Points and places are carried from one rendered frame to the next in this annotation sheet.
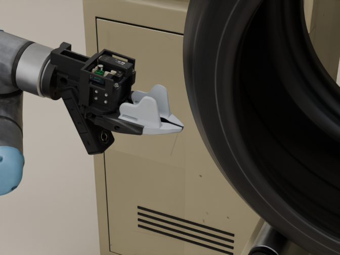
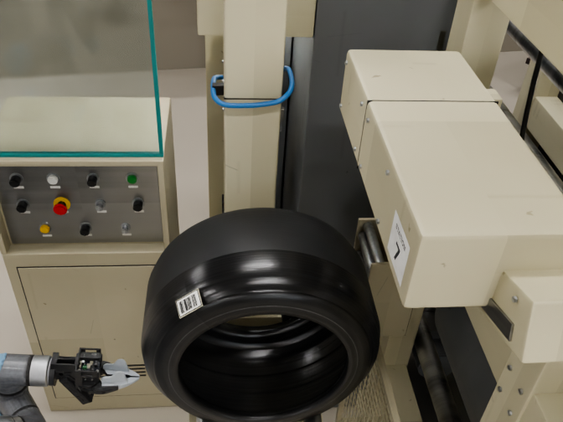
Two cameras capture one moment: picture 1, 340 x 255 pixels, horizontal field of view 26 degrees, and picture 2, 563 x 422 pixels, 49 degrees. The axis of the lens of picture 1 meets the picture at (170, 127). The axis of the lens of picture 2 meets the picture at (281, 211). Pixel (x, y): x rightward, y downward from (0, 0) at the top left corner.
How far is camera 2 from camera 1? 77 cm
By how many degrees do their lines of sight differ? 26
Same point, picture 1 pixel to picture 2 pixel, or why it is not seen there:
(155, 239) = not seen: hidden behind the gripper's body
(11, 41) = (18, 362)
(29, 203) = not seen: outside the picture
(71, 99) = (68, 383)
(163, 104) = (124, 367)
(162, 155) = (84, 334)
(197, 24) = (153, 353)
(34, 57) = (38, 368)
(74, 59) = (67, 364)
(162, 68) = (74, 287)
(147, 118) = (119, 380)
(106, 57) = (84, 354)
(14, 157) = not seen: outside the picture
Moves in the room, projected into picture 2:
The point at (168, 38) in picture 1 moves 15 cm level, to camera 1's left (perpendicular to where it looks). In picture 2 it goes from (74, 270) to (29, 284)
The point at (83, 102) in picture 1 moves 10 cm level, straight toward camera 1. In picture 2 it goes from (78, 384) to (95, 414)
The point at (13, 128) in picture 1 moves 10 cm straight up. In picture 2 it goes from (35, 411) to (27, 387)
